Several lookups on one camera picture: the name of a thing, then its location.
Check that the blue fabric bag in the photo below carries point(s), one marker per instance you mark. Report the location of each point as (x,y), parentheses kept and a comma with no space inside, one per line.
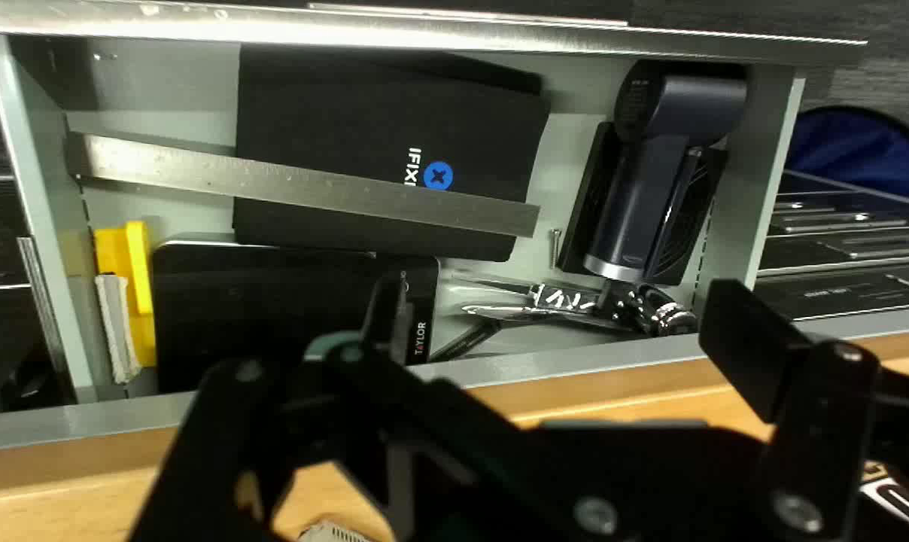
(855,152)

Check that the black box blue logo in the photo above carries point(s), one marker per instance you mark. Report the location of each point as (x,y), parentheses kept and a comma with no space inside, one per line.
(375,122)

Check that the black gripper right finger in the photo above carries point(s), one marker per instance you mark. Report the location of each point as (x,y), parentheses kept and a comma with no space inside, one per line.
(816,433)

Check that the dark blue handheld device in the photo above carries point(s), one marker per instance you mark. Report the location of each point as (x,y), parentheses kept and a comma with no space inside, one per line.
(655,169)

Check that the black drawer cabinet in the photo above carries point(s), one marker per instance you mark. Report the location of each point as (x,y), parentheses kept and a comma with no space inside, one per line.
(835,289)

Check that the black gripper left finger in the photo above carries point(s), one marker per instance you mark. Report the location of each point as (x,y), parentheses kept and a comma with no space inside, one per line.
(225,442)

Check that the grey metal flat bar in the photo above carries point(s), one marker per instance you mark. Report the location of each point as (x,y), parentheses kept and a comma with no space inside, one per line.
(275,182)

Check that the black flat case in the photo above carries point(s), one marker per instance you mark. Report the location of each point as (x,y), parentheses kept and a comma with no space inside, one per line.
(254,303)

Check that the grey metal drawer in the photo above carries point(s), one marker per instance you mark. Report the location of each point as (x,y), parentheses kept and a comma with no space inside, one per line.
(155,92)

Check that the yellow plastic piece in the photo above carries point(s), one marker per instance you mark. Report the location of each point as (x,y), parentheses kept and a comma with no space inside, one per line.
(133,260)

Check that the silver metal tool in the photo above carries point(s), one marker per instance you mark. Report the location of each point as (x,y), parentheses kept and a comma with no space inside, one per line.
(576,303)

